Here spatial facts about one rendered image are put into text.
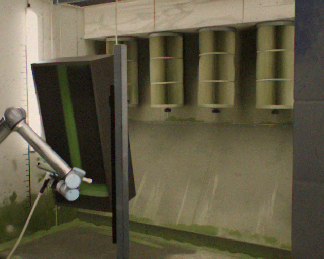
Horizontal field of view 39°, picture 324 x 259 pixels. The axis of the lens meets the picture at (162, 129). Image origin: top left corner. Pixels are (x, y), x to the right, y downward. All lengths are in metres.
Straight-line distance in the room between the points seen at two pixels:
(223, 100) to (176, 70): 0.61
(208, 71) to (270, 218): 1.38
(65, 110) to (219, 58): 1.42
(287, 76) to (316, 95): 1.69
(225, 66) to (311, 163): 2.04
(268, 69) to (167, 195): 1.53
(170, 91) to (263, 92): 0.96
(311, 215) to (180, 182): 2.29
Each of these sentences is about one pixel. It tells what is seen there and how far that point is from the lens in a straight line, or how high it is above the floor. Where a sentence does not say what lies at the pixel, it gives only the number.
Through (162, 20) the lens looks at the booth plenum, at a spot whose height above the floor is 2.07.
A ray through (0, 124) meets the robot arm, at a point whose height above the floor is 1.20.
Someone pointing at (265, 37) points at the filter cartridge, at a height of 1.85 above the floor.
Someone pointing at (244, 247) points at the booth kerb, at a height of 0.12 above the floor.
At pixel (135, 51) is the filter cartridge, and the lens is 4.84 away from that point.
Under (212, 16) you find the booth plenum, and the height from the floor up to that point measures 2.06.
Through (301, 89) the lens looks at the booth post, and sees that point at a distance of 2.26.
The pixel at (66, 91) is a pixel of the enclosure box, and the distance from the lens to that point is 4.03.
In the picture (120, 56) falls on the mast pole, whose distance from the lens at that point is 2.34.
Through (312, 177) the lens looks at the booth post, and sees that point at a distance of 2.28.
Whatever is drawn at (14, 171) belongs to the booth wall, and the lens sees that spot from 4.37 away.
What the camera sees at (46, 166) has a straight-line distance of 3.37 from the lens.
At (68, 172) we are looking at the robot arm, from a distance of 2.99.
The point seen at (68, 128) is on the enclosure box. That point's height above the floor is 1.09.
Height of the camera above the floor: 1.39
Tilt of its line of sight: 4 degrees down
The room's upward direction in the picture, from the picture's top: straight up
